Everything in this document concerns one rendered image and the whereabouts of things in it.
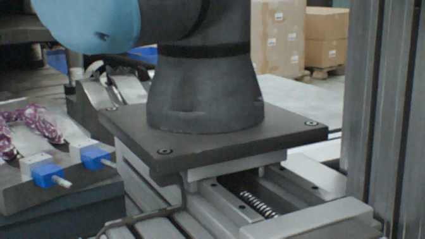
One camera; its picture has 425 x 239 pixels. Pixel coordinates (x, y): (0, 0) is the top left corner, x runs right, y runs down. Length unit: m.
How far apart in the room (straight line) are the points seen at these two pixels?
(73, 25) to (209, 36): 0.16
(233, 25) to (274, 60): 4.56
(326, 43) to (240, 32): 5.19
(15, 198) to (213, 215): 0.53
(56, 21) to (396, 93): 0.34
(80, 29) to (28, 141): 0.70
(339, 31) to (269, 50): 1.14
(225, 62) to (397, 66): 0.18
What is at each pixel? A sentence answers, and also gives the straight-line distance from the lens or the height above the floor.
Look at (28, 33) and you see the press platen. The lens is 1.84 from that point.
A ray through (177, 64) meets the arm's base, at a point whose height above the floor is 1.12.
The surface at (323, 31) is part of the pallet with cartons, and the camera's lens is 5.70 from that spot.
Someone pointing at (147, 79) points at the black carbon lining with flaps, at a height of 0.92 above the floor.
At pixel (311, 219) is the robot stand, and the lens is 0.48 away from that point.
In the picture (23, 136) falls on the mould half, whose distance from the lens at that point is 1.14.
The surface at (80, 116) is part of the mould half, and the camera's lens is 1.44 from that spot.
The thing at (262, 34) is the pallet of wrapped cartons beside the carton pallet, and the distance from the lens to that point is 5.01.
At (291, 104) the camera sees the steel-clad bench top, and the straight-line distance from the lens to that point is 1.62.
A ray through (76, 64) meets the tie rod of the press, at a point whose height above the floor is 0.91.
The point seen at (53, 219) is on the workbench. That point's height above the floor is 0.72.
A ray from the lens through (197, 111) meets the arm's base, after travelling 0.56.
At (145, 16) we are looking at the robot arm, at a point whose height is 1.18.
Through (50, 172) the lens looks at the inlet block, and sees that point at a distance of 0.95.
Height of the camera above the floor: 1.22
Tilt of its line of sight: 17 degrees down
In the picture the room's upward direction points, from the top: 1 degrees counter-clockwise
